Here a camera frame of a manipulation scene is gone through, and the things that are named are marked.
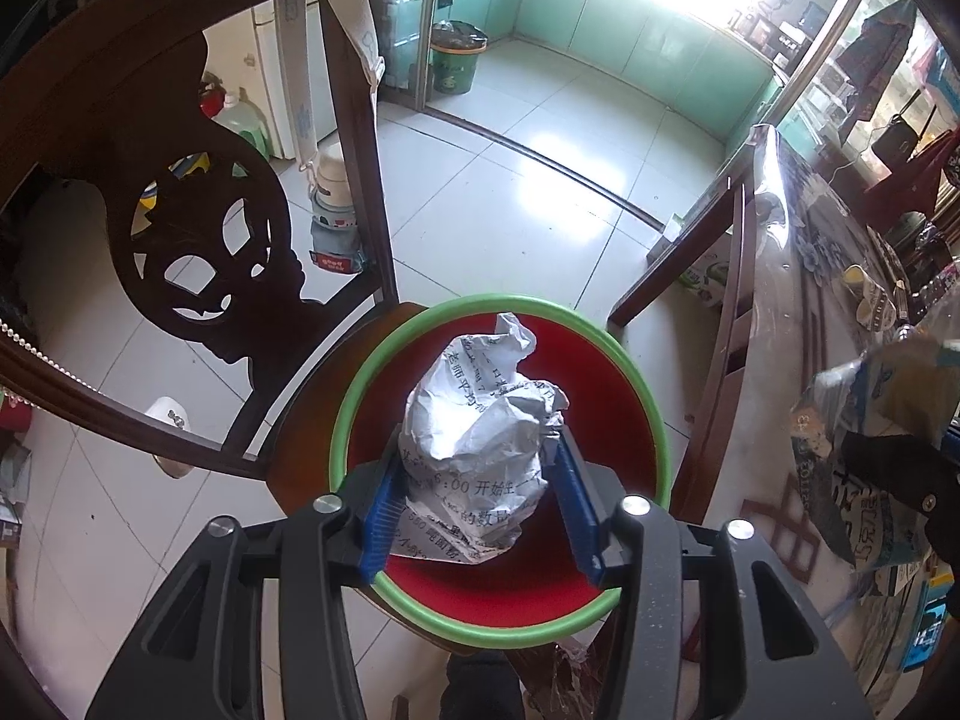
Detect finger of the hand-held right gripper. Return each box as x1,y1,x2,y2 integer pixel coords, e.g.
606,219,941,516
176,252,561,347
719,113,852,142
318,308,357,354
840,431,960,563

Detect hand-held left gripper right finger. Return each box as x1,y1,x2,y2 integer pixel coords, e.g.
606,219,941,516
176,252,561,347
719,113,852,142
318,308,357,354
551,427,875,720

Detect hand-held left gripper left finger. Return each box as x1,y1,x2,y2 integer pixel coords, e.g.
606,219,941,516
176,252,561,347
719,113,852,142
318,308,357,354
86,424,410,720

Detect blue white plastic packet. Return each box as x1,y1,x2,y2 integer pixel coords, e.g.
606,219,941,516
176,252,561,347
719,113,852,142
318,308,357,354
791,315,960,593

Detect red bin with green rim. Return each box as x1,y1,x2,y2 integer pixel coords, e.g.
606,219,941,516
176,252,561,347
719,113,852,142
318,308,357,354
328,295,672,650

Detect printed paper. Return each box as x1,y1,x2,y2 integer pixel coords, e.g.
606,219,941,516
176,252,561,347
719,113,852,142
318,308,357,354
390,311,571,563

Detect blue flat packet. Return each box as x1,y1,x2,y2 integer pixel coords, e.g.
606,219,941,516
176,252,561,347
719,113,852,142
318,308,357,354
900,577,955,672

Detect dining table with printed cover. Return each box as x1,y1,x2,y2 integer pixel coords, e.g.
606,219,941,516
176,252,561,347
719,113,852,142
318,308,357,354
607,124,960,720

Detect white slipper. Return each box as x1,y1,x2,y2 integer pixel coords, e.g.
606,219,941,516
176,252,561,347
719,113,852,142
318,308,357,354
142,396,197,481

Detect green white cardboard box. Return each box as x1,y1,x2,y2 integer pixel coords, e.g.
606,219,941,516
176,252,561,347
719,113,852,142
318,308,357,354
675,214,732,308

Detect grey patterned container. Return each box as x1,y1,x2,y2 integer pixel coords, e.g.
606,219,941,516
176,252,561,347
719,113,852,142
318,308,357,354
309,210,368,275

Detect red hanging cloth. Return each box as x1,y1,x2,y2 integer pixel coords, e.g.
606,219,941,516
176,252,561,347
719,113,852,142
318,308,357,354
862,127,960,218

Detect carved dark wooden chair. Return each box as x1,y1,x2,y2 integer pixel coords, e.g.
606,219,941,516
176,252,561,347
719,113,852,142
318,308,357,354
0,0,451,511

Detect black hanging bag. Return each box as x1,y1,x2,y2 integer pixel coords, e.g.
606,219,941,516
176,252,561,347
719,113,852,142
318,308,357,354
870,112,920,170

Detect white electric kettle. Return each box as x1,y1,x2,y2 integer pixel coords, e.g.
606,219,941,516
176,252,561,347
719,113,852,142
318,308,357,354
309,148,353,215

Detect yellow bag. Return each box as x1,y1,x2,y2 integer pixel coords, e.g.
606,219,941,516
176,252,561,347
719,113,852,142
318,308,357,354
139,152,215,215

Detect dark hanging garment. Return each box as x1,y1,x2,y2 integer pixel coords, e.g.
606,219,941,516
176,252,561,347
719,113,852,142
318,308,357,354
836,0,920,121

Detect green water jug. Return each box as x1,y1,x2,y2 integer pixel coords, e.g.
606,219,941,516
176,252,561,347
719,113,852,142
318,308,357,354
212,90,271,158

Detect green kitchen bucket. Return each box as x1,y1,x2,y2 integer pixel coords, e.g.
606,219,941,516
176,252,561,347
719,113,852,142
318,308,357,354
429,20,488,96

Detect white refrigerator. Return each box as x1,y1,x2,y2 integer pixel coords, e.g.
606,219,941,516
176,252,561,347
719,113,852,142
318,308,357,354
251,0,338,162

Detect teal kitchen cabinets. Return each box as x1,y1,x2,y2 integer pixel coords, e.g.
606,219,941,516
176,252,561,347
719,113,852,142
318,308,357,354
439,0,785,155

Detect glass sliding door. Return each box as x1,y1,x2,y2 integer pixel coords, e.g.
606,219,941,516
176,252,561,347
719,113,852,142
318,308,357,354
367,0,443,110

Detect white beaded cord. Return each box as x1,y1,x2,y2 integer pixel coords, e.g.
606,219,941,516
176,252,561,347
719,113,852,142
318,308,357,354
0,321,100,392

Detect white fabric strap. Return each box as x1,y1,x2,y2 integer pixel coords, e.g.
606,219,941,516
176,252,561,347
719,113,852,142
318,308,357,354
300,0,387,87

